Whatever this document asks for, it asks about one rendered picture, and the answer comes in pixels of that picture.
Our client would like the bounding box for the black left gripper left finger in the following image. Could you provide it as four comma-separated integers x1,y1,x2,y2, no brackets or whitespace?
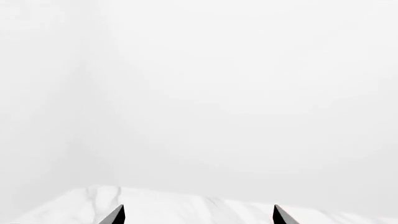
98,203,126,224

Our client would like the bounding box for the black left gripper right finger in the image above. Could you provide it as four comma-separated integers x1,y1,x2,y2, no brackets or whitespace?
272,203,300,224

